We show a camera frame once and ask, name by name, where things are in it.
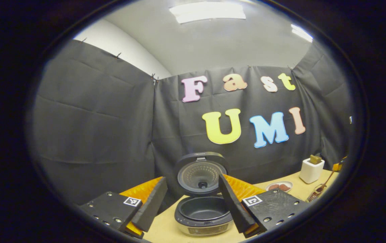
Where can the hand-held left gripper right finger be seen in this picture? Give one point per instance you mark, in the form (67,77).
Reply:
(235,206)

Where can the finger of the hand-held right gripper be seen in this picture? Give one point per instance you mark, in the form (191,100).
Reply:
(338,166)

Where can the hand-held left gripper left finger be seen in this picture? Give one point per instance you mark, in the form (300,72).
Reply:
(154,206)

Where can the brown wooden spoon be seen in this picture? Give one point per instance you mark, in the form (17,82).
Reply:
(324,184)

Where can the dark grey rice cooker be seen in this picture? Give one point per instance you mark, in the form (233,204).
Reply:
(201,175)

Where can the white toaster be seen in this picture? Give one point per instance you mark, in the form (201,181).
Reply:
(310,172)

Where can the red meat piece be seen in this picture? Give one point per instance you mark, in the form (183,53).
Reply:
(273,187)
(284,187)

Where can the white oval plate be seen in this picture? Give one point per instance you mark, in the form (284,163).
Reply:
(280,191)

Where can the black backdrop cloth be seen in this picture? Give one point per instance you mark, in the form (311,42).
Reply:
(112,135)

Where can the small ceiling light panel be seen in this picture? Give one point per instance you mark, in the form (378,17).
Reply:
(301,33)

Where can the large ceiling light panel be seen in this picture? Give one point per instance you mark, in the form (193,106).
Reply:
(208,11)

